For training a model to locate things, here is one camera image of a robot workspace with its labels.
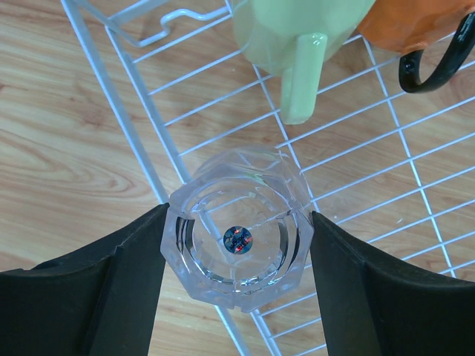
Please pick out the clear glass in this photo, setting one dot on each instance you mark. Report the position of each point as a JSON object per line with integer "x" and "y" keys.
{"x": 238, "y": 232}

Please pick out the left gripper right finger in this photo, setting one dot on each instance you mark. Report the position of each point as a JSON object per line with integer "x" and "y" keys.
{"x": 372, "y": 303}

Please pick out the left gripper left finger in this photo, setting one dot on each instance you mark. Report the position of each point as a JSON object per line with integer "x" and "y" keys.
{"x": 100, "y": 299}

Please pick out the orange mug black handle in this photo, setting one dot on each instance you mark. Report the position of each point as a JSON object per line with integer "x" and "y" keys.
{"x": 409, "y": 27}

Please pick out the light green mug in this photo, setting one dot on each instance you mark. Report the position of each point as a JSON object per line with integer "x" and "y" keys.
{"x": 292, "y": 39}

